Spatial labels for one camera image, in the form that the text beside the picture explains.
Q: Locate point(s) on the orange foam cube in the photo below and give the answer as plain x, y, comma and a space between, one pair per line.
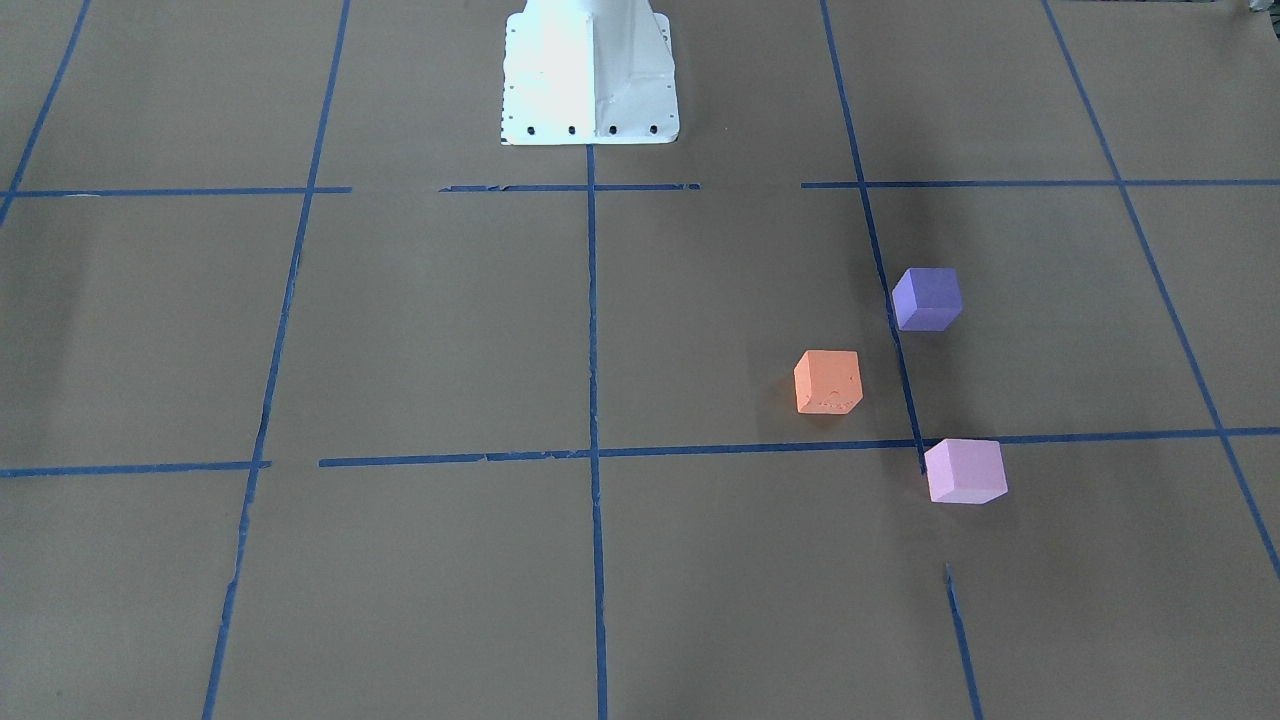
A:
828, 382

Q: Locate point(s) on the dark purple foam cube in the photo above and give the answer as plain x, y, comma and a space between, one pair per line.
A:
927, 299

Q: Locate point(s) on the light pink foam cube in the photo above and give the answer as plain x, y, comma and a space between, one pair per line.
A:
965, 471

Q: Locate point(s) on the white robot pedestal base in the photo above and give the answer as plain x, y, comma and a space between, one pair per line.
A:
588, 73

